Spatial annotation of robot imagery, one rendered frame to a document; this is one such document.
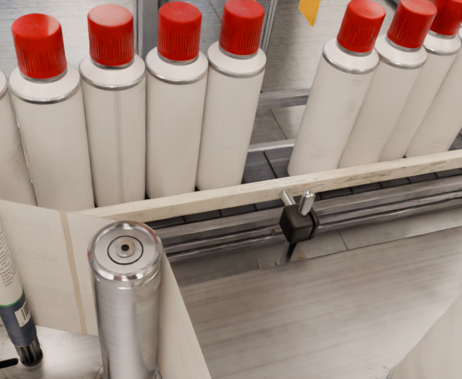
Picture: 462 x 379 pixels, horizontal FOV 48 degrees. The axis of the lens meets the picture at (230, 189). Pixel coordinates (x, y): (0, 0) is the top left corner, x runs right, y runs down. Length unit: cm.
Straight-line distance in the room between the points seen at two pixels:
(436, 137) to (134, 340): 42
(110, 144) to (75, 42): 41
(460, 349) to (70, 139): 31
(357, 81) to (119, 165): 22
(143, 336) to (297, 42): 67
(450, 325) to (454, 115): 31
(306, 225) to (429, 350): 18
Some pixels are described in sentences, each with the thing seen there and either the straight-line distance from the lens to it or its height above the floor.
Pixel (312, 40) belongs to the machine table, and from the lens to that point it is 91.
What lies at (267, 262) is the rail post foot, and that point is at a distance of 56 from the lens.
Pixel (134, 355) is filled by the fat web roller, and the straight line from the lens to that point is 34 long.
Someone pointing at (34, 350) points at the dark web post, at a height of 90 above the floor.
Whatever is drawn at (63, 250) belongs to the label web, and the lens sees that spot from 32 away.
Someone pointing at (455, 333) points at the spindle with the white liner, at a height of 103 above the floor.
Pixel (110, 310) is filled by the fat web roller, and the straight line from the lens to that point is 29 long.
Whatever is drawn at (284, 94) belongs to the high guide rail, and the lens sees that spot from 55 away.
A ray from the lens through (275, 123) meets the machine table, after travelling 72.
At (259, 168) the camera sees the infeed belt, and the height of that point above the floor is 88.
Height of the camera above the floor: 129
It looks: 48 degrees down
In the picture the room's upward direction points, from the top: 11 degrees clockwise
